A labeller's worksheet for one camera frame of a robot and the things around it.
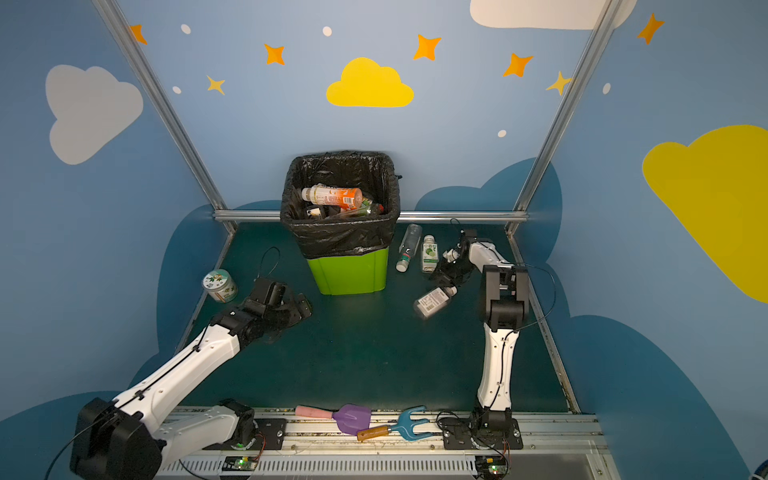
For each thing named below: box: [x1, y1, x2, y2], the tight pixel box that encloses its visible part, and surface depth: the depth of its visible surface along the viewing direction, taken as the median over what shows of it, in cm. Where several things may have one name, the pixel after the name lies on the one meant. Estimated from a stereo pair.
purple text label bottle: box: [414, 285, 458, 318], surface depth 98 cm
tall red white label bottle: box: [396, 224, 423, 273], surface depth 113 cm
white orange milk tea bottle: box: [301, 184, 363, 209], surface depth 87 cm
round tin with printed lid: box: [202, 269, 237, 303], surface depth 97 cm
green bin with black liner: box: [280, 151, 401, 296], surface depth 88 cm
